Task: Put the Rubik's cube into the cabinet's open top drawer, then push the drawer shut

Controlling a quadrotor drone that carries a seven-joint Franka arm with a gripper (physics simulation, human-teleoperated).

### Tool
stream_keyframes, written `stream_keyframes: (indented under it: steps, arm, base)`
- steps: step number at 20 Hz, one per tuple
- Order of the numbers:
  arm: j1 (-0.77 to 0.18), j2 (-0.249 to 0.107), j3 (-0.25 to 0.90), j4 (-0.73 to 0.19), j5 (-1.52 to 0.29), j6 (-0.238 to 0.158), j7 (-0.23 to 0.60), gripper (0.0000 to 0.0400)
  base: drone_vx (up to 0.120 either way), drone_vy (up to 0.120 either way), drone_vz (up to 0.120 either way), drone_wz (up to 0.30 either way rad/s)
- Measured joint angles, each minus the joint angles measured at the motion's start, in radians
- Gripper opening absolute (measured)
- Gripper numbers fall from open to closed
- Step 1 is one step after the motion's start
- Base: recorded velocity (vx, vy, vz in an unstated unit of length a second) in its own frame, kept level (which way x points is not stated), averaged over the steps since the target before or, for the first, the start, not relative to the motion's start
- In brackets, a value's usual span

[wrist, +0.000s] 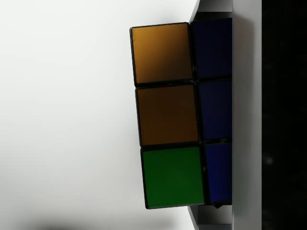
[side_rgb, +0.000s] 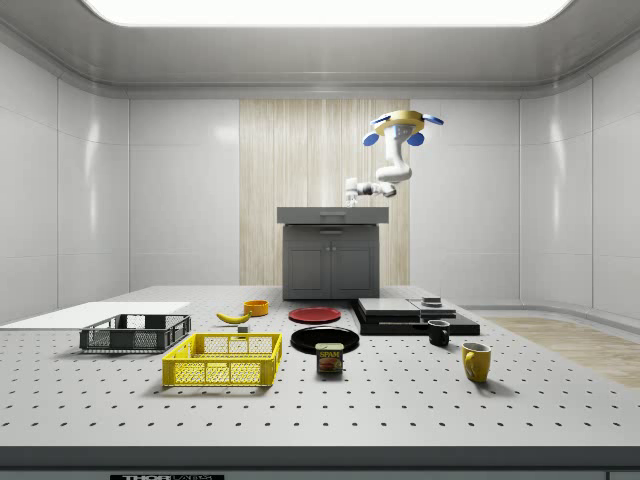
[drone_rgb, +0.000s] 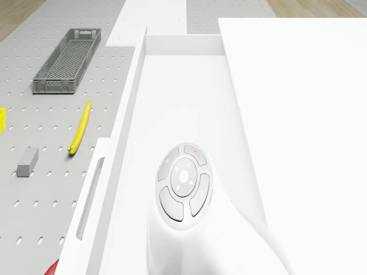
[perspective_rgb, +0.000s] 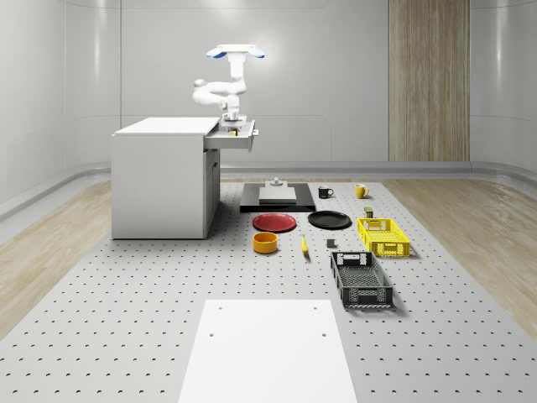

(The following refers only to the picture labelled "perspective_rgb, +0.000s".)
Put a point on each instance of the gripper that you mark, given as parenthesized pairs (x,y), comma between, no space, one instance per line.
(233,122)

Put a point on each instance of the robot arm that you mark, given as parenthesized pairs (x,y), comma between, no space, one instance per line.
(210,94)

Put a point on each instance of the white drawer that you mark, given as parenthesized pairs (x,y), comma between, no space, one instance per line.
(230,142)

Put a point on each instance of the drone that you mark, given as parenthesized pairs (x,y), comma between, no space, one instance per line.
(235,47)

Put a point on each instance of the black stove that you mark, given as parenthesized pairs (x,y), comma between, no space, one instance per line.
(277,199)

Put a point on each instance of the white cabinet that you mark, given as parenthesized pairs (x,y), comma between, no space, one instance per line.
(159,184)

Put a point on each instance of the red plate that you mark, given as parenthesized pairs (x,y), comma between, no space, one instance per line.
(274,222)

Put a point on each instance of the black mug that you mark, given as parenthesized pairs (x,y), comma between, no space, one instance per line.
(324,193)

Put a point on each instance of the yellow bowl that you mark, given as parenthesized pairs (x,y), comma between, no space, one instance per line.
(265,245)

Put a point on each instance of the black plate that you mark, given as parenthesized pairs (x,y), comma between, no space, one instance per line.
(329,220)

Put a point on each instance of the banana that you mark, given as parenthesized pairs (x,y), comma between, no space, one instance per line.
(305,247)

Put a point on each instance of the yellow mug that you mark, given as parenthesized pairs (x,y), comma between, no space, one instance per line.
(361,192)

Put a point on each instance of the grey cube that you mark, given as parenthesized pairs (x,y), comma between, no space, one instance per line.
(332,243)

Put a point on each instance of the flat-sided can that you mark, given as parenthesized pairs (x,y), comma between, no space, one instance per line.
(368,213)

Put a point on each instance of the yellow basket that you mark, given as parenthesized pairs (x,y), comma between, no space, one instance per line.
(388,247)

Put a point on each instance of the dark grey basket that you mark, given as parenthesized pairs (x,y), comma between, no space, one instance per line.
(361,294)

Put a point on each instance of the white board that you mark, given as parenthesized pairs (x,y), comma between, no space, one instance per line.
(268,357)

